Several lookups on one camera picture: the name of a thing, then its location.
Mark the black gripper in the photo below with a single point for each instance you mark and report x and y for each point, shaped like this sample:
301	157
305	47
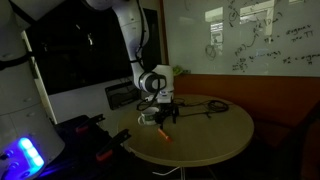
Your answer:
167	108

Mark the orange marker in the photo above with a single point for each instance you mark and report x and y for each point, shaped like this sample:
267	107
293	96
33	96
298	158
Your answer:
164	135

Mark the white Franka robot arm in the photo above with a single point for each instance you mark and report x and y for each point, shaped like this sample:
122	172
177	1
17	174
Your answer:
23	93

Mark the white mug cup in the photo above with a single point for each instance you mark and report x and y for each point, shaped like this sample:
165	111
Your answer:
148	117

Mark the small green item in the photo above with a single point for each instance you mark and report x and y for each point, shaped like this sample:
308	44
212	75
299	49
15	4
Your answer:
177	70

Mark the black robot mounting cart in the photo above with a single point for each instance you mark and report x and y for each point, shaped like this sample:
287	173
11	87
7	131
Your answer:
80	150

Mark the black monitor screen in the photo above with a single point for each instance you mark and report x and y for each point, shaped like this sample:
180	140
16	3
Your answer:
83	50

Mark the whiteboard with writing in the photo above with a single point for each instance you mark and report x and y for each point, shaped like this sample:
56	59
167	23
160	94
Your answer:
240	36

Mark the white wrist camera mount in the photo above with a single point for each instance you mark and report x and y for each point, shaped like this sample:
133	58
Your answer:
165	96

